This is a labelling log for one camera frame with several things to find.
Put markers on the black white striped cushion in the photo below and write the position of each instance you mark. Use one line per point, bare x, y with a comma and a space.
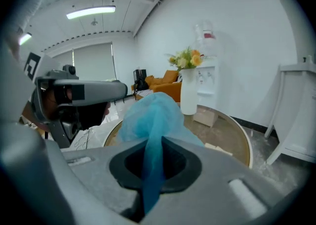
144, 93

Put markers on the black bag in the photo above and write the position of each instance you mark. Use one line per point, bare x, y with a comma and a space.
142, 85

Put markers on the white printed packet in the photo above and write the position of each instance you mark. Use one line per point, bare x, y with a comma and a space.
218, 149

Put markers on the white cabinet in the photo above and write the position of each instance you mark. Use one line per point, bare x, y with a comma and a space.
293, 110

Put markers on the round glass coffee table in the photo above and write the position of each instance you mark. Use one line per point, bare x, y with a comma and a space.
232, 140

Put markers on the white water dispenser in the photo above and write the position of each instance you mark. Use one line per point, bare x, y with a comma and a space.
208, 83

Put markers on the person's left hand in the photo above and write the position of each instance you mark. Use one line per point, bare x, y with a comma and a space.
91, 116

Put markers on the long ceiling light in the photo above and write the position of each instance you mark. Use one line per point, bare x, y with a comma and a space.
91, 12
25, 38

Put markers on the yellow flower bouquet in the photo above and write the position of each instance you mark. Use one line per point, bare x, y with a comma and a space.
188, 58

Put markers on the orange sofa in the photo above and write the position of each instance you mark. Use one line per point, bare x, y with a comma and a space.
168, 85

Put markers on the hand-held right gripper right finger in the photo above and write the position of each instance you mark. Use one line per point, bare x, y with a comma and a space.
212, 164

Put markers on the white vase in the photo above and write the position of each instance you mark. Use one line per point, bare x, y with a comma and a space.
188, 93

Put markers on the blue cloth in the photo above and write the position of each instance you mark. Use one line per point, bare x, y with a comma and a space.
153, 120

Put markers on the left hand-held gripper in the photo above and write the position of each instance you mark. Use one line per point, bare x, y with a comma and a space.
49, 64

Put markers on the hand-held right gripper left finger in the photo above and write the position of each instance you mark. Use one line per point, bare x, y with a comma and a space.
93, 174

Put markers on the grey window blind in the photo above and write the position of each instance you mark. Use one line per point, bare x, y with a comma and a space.
91, 63

